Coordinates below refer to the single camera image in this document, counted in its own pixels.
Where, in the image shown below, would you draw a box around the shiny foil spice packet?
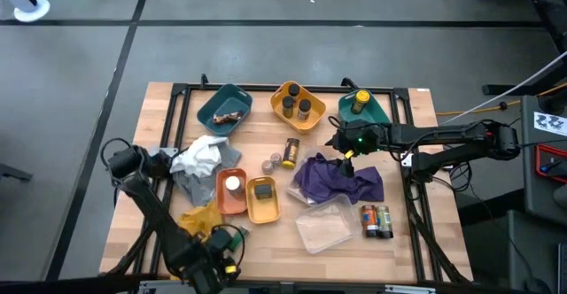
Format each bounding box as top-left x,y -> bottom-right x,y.
212,110 -> 245,125

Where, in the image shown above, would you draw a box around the turquoise plastic bin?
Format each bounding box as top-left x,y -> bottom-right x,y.
338,89 -> 393,129

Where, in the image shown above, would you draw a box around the white-lid spice jar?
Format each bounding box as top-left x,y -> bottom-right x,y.
224,175 -> 244,198

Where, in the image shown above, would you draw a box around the small yellow plastic bin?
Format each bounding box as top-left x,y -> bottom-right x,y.
245,175 -> 281,224

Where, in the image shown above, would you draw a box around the black crossbar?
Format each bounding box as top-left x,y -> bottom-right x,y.
0,274 -> 567,294

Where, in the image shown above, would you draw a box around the white sticker black figures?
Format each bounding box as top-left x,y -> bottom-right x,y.
533,111 -> 567,136

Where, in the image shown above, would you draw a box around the black desk leg frame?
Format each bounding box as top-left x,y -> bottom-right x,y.
481,0 -> 567,97

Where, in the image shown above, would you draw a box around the mustard yellow cloth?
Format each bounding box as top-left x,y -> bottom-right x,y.
176,200 -> 225,242

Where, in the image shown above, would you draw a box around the white cloth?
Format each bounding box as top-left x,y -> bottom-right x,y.
169,135 -> 229,178

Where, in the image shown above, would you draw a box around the red-framed device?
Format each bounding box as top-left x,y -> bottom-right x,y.
533,143 -> 567,184

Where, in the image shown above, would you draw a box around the black can yellow lid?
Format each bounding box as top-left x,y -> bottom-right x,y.
282,137 -> 301,170
351,89 -> 371,115

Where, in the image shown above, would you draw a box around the yellow cable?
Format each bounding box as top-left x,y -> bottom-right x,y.
436,81 -> 567,116

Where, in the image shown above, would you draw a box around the rectangular black spice tin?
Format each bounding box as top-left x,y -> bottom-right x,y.
253,183 -> 274,200

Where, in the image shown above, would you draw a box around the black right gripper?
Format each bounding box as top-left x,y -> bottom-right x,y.
338,120 -> 387,179

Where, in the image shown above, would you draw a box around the grey cloth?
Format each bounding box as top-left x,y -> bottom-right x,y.
171,145 -> 243,207

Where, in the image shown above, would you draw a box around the black computer mouse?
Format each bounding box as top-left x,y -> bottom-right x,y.
522,278 -> 553,294

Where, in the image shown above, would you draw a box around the black cable bundle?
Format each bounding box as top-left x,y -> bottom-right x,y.
400,151 -> 475,197

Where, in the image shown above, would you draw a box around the white cable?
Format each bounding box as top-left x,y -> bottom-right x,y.
442,50 -> 567,125

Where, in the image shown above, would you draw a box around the orange-label spice jar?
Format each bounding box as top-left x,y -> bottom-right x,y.
361,204 -> 379,238

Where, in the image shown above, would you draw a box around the large yellow plastic bin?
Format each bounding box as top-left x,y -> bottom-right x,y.
269,80 -> 328,135

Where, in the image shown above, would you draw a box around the purple cloth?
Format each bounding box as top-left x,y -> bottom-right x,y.
293,152 -> 385,205

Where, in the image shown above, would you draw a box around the black aluminium table frame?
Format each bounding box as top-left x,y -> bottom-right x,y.
99,81 -> 473,286

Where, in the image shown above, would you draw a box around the dark grey cabinet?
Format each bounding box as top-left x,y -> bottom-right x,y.
507,209 -> 567,294

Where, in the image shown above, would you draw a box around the dark teal plastic bin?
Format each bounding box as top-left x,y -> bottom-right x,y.
196,83 -> 253,137

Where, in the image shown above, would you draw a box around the small orange plastic bin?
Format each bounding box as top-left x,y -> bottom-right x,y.
215,167 -> 248,215

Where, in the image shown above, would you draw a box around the dark grey desk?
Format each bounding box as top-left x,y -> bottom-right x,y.
520,94 -> 567,215

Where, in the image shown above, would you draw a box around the green-label spice jar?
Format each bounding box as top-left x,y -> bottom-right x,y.
375,205 -> 394,240

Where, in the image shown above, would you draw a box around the dark desk foot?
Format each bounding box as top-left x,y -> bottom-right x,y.
0,163 -> 35,183

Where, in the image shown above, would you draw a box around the white round stand base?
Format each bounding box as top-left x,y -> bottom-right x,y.
12,0 -> 51,23

